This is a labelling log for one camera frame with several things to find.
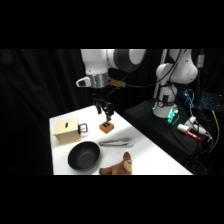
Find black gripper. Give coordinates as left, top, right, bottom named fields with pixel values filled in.
left=91, top=86, right=115, bottom=122

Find silver metal tongs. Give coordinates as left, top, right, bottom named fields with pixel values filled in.
left=98, top=136, right=135, bottom=149

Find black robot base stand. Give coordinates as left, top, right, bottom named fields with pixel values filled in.
left=122, top=98, right=203, bottom=159

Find orange block with blue dot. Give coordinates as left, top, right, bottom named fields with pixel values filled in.
left=99, top=120, right=116, bottom=135

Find small black framed container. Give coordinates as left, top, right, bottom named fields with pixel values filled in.
left=78, top=122, right=91, bottom=137

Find tan connector on wrist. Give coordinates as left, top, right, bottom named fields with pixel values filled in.
left=107, top=79, right=127, bottom=90

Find tan wooden slotted box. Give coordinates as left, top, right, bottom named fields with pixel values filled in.
left=52, top=116, right=83, bottom=145

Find black round bowl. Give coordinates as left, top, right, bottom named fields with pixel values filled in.
left=67, top=140, right=102, bottom=173

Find brown plush moose toy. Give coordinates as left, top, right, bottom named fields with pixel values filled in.
left=98, top=151, right=134, bottom=176

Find green lit control box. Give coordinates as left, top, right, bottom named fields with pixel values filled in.
left=167, top=108, right=181, bottom=125

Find white cylinder with red tip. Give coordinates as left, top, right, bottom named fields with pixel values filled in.
left=176, top=123, right=202, bottom=142

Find laptop with lit keyboard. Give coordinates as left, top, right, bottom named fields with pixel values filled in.
left=199, top=92, right=224, bottom=112

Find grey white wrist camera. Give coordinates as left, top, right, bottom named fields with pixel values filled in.
left=75, top=76, right=93, bottom=89

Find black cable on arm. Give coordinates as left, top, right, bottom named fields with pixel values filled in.
left=123, top=49, right=185, bottom=89

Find yellow cable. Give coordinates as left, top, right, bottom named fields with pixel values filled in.
left=209, top=109, right=222, bottom=153

